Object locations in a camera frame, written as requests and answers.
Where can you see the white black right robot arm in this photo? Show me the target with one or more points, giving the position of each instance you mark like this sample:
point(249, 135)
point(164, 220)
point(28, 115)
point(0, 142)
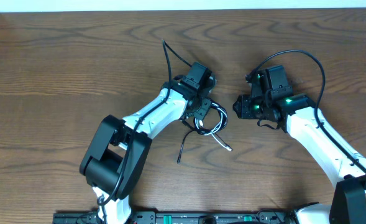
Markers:
point(343, 165)

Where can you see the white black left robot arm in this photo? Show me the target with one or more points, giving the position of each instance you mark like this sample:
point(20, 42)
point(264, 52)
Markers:
point(115, 159)

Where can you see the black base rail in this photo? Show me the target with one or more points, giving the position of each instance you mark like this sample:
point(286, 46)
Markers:
point(263, 216)

